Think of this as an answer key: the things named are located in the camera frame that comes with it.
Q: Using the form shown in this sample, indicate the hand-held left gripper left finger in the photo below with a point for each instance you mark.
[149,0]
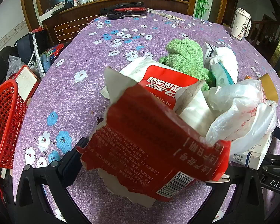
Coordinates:
[71,161]

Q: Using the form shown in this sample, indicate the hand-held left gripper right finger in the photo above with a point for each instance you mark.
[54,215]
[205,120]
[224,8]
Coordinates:
[245,191]

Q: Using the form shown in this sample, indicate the white blue medicine box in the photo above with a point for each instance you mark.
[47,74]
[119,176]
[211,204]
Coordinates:
[254,154]

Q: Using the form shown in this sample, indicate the white plastic bag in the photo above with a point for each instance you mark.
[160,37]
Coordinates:
[242,116]

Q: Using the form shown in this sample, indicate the yellow card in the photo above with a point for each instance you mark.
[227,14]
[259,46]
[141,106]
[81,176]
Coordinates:
[269,88]

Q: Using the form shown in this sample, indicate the torn red cardboard box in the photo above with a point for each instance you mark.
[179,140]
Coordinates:
[142,133]

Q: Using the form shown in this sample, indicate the red plastic basket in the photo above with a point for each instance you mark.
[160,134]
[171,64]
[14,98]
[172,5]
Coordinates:
[4,121]

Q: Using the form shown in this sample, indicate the white red wet wipe packet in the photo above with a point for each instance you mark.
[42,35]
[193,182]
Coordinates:
[158,74]

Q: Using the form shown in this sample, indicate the green fuzzy cloth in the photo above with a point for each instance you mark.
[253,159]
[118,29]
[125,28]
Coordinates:
[184,53]

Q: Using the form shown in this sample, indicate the teal tissue packet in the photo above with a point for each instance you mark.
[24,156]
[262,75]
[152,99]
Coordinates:
[220,73]

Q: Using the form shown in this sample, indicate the white box with red rim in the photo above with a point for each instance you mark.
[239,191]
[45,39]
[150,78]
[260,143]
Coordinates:
[26,81]

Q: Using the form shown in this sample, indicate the white sock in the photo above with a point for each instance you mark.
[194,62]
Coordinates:
[226,56]

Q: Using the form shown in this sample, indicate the blue gloves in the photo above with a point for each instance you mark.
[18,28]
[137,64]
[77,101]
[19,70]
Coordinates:
[44,63]

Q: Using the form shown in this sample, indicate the wooden stair railing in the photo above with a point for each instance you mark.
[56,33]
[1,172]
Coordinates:
[263,32]

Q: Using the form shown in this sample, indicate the clear plastic bag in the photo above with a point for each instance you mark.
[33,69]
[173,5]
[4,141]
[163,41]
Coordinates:
[15,66]

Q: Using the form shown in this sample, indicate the white measuring tape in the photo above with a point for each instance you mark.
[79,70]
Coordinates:
[38,56]

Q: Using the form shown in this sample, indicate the purple floral tablecloth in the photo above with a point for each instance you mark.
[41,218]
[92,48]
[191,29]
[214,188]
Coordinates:
[84,51]

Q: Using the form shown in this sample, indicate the small white box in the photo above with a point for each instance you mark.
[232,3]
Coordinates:
[208,50]

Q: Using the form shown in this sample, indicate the white patterned cup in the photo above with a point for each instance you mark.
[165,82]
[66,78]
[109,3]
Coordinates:
[239,23]

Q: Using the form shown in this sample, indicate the black sofa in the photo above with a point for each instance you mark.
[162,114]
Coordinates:
[0,63]

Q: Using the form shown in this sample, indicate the black bag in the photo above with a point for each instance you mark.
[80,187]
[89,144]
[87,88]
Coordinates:
[25,44]

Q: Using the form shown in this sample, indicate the flat white box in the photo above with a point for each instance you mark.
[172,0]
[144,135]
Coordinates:
[49,12]

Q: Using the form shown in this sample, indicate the small white bottle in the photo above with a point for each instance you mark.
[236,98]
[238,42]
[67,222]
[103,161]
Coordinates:
[75,2]

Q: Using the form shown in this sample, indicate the long black tool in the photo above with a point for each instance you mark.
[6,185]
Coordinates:
[126,4]

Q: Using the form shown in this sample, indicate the wooden sticks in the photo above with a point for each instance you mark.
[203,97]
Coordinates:
[165,15]

